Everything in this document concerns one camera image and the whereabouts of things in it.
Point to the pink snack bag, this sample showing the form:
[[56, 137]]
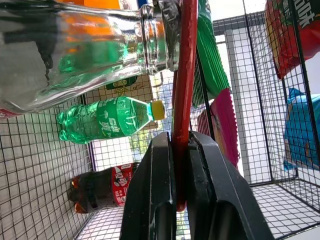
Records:
[[225, 125]]

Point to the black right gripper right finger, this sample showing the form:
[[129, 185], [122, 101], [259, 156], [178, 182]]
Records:
[[215, 190]]

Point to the blue snack bag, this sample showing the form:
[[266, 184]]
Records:
[[301, 135]]

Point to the green plastic soda bottle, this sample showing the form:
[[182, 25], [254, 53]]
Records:
[[107, 121]]

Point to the green snack bag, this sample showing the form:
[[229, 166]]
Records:
[[210, 57]]

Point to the red snack bag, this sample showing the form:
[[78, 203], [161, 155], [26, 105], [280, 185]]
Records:
[[287, 32]]

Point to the dark cola plastic bottle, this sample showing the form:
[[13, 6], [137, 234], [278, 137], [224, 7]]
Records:
[[102, 186]]

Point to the clear glass bottle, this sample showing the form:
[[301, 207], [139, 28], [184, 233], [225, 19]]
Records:
[[80, 55]]

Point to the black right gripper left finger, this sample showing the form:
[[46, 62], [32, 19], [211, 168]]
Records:
[[150, 190]]

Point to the orange soda plastic bottle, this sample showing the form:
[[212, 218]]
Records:
[[100, 25]]

